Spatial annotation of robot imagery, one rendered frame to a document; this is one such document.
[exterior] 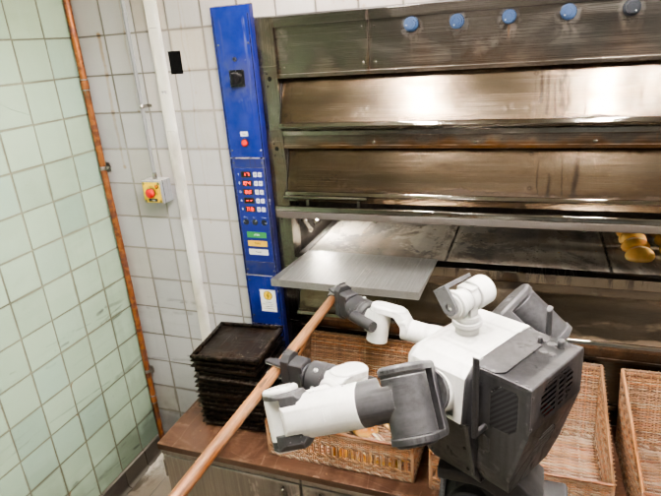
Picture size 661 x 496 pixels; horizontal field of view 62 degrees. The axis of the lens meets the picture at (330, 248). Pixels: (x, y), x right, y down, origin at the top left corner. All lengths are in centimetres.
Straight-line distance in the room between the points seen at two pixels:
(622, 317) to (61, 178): 221
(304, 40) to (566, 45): 87
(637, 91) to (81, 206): 214
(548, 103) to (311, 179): 88
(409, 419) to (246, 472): 127
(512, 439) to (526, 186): 105
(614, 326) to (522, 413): 113
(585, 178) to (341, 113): 86
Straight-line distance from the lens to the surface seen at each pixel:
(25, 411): 254
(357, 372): 136
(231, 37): 217
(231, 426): 133
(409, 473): 203
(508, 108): 194
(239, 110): 219
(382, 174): 206
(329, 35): 207
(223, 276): 249
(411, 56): 199
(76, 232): 257
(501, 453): 120
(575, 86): 195
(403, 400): 106
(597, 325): 219
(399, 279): 202
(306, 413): 112
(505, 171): 199
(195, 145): 236
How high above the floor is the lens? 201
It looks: 21 degrees down
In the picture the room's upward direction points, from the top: 4 degrees counter-clockwise
